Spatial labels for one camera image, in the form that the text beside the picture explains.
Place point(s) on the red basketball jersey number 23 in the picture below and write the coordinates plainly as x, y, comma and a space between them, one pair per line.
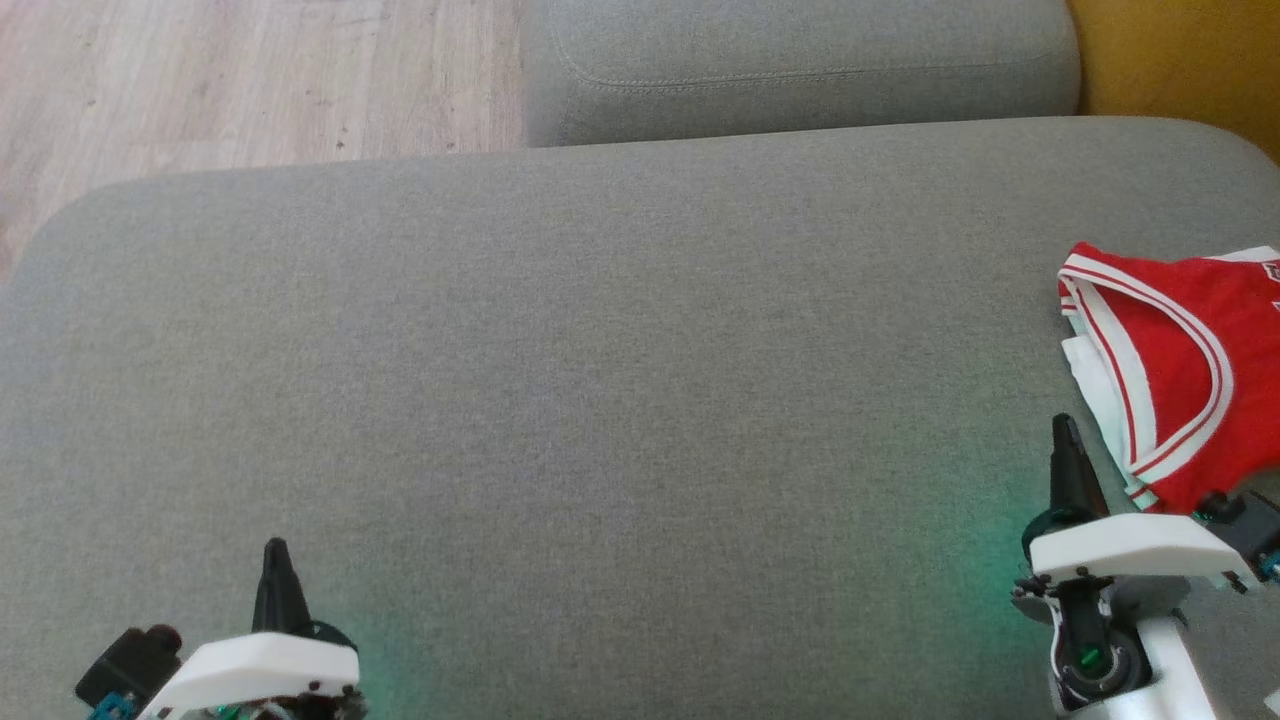
1180, 380

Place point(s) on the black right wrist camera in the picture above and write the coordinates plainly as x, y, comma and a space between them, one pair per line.
1250, 525

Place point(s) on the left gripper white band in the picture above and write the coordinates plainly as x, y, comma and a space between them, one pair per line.
250, 670

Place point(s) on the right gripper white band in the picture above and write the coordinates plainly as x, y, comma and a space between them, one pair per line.
1130, 545

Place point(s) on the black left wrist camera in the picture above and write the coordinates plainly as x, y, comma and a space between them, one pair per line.
130, 665

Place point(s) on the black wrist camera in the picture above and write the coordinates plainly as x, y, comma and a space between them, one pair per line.
130, 665
1250, 525

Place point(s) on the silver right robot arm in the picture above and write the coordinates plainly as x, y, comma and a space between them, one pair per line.
1170, 670

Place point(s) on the grey fabric sofa seat cushion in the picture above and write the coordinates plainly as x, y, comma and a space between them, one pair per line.
600, 400

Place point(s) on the grey fabric sofa side cushion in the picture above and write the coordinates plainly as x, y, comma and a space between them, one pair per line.
800, 70

